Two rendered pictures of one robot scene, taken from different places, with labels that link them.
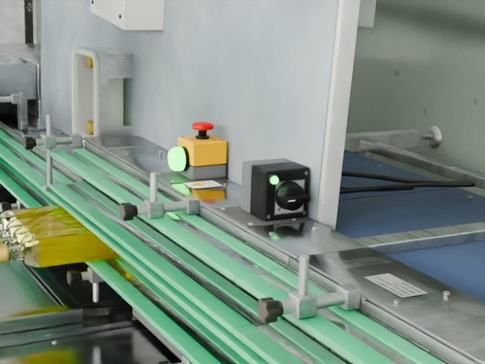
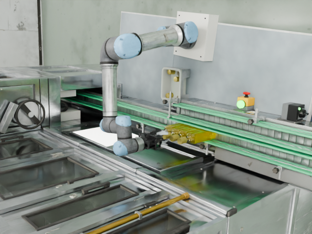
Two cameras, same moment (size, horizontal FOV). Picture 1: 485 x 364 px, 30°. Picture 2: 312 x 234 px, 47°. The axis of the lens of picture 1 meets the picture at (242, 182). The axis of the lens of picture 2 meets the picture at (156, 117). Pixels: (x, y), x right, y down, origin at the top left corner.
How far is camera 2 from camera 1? 1.10 m
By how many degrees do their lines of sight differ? 15
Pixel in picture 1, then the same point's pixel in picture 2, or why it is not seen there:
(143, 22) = (208, 58)
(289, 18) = (293, 58)
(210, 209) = (272, 119)
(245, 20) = (266, 58)
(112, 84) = (184, 80)
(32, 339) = (194, 168)
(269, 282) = not seen: outside the picture
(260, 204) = (294, 116)
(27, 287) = (173, 152)
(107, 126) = (182, 94)
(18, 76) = not seen: hidden behind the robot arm
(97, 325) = (208, 162)
